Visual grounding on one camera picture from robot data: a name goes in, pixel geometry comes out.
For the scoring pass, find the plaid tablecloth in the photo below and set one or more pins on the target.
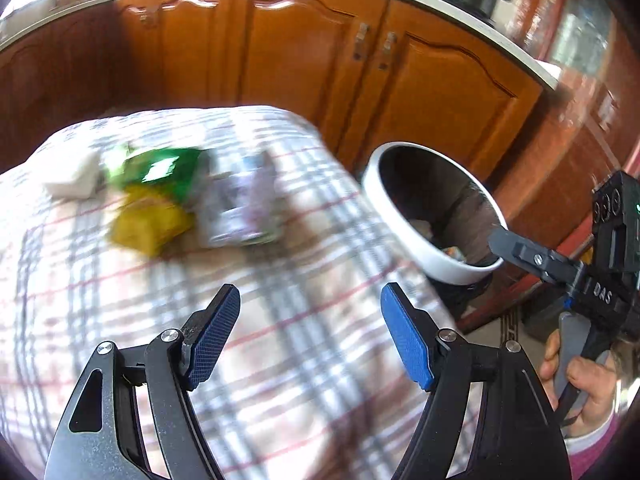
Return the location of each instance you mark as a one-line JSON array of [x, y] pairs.
[[280, 360]]

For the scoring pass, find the person's right forearm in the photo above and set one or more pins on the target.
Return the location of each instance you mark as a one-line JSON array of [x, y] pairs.
[[592, 452]]

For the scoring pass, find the silver wrapper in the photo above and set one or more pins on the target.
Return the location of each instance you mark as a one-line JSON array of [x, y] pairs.
[[240, 205]]

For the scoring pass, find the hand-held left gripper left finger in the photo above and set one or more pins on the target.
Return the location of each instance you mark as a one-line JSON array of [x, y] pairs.
[[212, 340]]

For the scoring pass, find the yellow snack bag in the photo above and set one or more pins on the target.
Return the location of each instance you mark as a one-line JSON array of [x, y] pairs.
[[150, 222]]

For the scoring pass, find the wooden glass door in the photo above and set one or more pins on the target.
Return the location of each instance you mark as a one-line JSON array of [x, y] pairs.
[[575, 60]]

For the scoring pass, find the person's right hand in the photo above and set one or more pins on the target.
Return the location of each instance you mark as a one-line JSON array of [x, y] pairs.
[[595, 390]]

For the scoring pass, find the light kitchen countertop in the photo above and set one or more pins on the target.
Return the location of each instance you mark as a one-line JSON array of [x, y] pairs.
[[525, 57]]

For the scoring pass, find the white rimmed trash bin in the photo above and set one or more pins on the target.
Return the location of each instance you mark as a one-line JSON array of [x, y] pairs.
[[400, 225]]

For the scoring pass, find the wooden lower cabinets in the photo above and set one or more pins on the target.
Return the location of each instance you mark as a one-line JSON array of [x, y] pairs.
[[300, 55]]

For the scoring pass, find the gas stove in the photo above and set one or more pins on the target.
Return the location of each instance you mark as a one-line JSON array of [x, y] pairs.
[[475, 12]]

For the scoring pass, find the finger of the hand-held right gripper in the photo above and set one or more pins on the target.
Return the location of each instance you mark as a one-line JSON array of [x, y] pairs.
[[530, 257]]

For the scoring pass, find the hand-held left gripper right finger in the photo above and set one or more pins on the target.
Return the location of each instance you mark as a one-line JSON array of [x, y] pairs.
[[407, 335]]

